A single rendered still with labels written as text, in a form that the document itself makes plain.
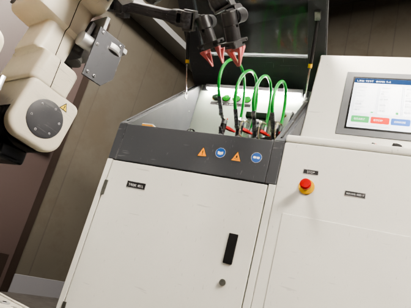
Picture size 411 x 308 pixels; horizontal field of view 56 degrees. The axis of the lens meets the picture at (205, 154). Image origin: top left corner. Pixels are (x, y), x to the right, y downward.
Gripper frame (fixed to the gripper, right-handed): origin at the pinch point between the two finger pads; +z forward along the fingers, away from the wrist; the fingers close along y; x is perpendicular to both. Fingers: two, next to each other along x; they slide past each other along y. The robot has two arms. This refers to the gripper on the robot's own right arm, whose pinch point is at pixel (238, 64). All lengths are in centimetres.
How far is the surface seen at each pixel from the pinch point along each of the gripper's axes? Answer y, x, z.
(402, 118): 28, -51, 34
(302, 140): -12.7, -27.4, 26.1
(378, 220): -25, -53, 47
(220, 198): -35, -4, 39
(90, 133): 53, 182, 51
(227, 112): 38, 36, 32
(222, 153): -23.8, -0.8, 27.2
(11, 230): -34, 178, 86
